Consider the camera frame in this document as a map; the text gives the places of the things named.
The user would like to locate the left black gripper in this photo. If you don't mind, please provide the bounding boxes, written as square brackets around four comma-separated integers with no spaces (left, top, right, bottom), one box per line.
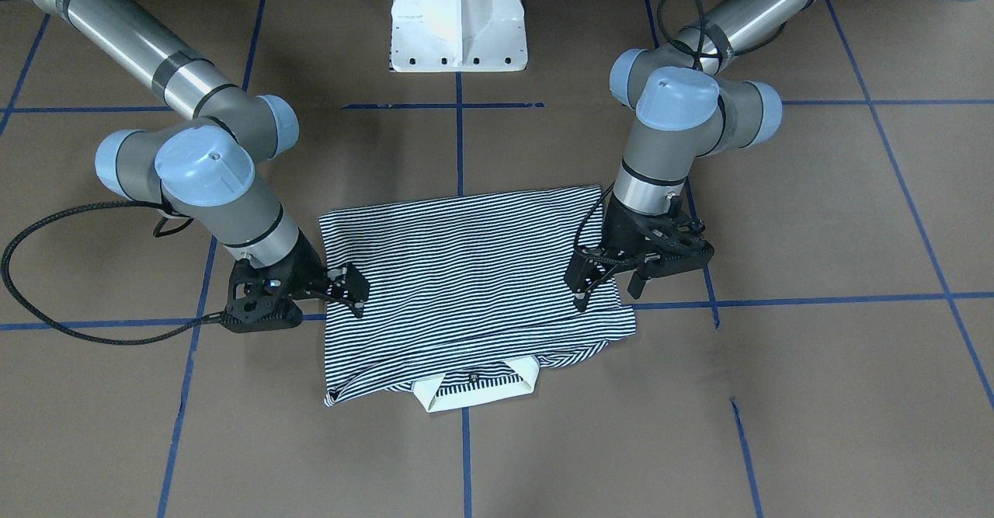
[564,189,714,313]

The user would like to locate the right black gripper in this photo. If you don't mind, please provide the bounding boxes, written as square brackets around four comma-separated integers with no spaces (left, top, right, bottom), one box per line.
[224,232,370,333]

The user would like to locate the blue white striped polo shirt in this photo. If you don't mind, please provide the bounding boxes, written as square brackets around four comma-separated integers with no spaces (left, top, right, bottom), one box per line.
[318,186,637,412]

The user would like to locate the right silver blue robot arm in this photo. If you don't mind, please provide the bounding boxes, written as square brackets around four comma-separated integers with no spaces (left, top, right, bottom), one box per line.
[2,0,370,341]

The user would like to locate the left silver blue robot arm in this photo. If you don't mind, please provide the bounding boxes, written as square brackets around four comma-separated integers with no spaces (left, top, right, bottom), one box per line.
[564,0,974,311]

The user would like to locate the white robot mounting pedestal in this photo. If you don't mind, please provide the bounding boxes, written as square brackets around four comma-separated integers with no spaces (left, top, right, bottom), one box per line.
[388,0,529,73]

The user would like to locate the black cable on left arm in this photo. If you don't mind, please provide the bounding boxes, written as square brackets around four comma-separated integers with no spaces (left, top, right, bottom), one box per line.
[656,0,785,61]

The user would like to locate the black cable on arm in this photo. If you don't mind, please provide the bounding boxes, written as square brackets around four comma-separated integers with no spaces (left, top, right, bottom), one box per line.
[2,201,234,346]
[656,0,785,61]

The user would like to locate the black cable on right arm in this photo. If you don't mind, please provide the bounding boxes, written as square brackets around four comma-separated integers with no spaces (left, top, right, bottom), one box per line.
[2,201,234,346]

